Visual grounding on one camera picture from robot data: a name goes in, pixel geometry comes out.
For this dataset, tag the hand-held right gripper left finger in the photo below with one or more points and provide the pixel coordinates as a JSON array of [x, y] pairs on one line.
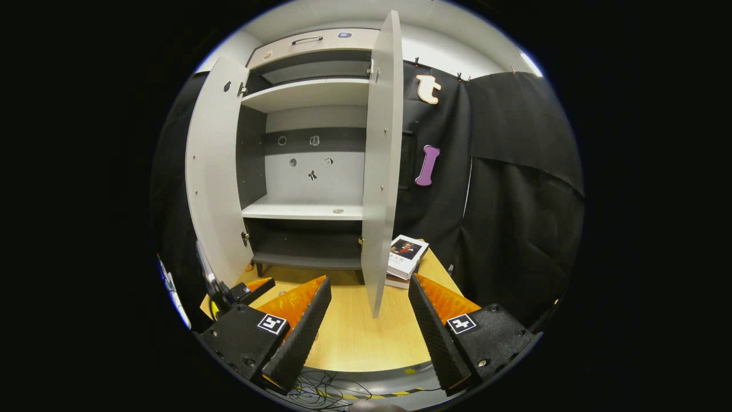
[[297, 343]]

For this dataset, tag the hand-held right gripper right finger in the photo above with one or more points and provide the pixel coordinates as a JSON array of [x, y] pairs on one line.
[[437, 343]]

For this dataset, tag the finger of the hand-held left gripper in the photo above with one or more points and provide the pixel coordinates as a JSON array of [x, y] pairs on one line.
[[257, 288]]

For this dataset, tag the cabinet door checkered sticker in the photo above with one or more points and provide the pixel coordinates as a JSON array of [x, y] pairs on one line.
[[214, 171]]

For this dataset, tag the cabinet door grey stickers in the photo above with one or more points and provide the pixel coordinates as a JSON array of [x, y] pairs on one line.
[[380, 171]]

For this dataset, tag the grey white cabinet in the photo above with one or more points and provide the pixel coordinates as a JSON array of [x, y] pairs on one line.
[[303, 94]]

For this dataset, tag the computer monitor screen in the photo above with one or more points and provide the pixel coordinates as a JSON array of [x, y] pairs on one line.
[[174, 292]]

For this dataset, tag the thin brown book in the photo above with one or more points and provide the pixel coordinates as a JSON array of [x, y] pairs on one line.
[[397, 282]]

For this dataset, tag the yellow black floor tape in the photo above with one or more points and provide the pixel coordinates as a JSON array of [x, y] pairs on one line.
[[372, 395]]

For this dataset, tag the black backdrop cloth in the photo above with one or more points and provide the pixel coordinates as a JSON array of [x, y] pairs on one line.
[[514, 200]]

